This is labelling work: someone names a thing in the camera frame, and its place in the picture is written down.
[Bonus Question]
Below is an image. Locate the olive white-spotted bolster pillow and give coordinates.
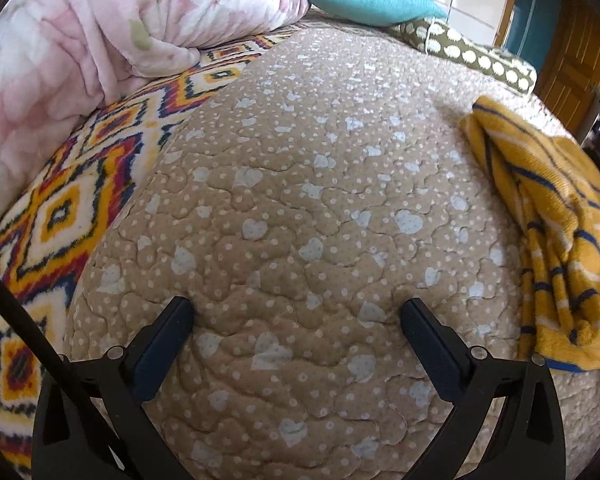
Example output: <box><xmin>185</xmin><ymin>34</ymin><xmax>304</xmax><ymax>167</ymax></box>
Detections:
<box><xmin>399</xmin><ymin>18</ymin><xmax>538</xmax><ymax>96</ymax></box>

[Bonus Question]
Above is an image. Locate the black cable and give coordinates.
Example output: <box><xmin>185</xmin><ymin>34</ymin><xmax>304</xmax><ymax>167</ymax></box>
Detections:
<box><xmin>0</xmin><ymin>257</ymin><xmax>74</xmax><ymax>396</ymax></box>

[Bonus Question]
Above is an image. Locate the yellow striped knit sweater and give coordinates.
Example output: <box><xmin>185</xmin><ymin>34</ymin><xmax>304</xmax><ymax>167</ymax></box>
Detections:
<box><xmin>460</xmin><ymin>96</ymin><xmax>600</xmax><ymax>373</ymax></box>

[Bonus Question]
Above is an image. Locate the brown wooden door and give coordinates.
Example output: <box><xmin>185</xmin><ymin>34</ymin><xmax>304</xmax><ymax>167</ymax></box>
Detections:
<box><xmin>534</xmin><ymin>0</ymin><xmax>600</xmax><ymax>136</ymax></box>

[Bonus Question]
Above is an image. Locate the beige heart quilted bedspread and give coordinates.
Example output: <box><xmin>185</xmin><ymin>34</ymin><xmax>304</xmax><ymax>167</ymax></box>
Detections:
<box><xmin>66</xmin><ymin>26</ymin><xmax>600</xmax><ymax>479</ymax></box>

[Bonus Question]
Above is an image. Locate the pink floral duvet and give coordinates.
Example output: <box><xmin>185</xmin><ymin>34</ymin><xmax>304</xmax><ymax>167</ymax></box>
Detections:
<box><xmin>0</xmin><ymin>0</ymin><xmax>309</xmax><ymax>218</ymax></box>

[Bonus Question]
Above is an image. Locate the colourful geometric patterned blanket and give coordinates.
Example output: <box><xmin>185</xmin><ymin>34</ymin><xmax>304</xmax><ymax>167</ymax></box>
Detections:
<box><xmin>0</xmin><ymin>27</ymin><xmax>292</xmax><ymax>479</ymax></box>

